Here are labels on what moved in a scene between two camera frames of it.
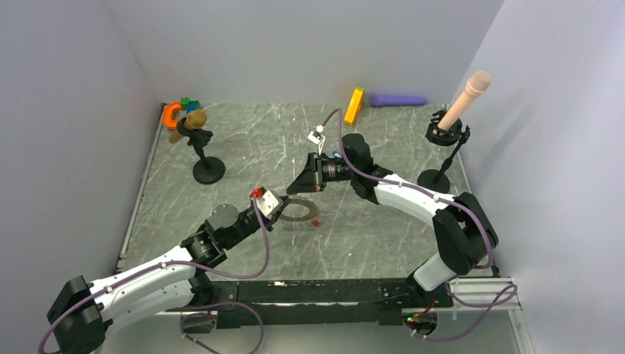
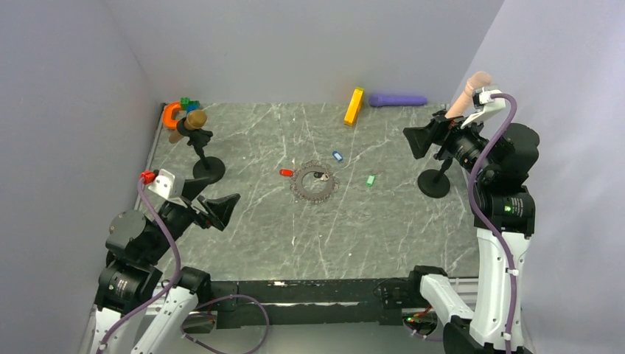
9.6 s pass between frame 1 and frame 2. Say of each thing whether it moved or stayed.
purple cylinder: stayed
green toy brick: stayed
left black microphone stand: stayed
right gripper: moved
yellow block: stayed
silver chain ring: moved
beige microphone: stayed
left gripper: moved
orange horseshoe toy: stayed
